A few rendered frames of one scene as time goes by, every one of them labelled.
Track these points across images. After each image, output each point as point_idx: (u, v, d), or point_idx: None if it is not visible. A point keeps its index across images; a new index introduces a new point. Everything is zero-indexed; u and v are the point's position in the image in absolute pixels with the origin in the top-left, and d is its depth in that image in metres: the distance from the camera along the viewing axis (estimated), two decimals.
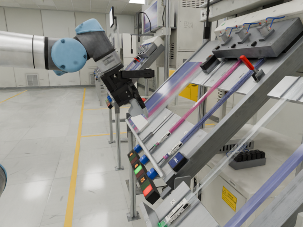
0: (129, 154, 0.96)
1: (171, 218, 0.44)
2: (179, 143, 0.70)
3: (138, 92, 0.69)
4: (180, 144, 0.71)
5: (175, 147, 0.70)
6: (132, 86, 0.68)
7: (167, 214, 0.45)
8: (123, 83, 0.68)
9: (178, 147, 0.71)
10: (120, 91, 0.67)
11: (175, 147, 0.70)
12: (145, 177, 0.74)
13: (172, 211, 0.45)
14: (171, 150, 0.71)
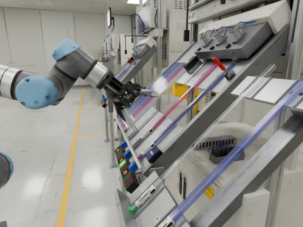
0: (116, 150, 1.01)
1: (140, 202, 0.49)
2: (151, 144, 0.76)
3: None
4: (152, 145, 0.76)
5: (147, 148, 0.76)
6: None
7: (137, 199, 0.51)
8: None
9: (151, 148, 0.76)
10: (128, 83, 0.67)
11: (148, 147, 0.76)
12: (128, 170, 0.80)
13: (140, 196, 0.50)
14: (144, 150, 0.76)
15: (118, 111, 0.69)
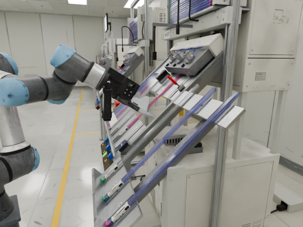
0: (101, 144, 1.27)
1: (107, 175, 0.75)
2: (126, 206, 0.55)
3: None
4: (126, 207, 0.55)
5: (120, 211, 0.55)
6: None
7: (106, 173, 0.76)
8: None
9: (125, 211, 0.55)
10: None
11: (120, 211, 0.55)
12: (107, 158, 1.05)
13: (108, 172, 0.76)
14: (116, 215, 0.55)
15: (128, 101, 0.66)
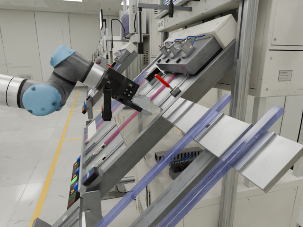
0: (74, 164, 0.99)
1: (95, 165, 0.73)
2: None
3: None
4: None
5: None
6: None
7: (94, 164, 0.74)
8: None
9: None
10: None
11: None
12: None
13: (96, 162, 0.74)
14: None
15: (132, 103, 0.68)
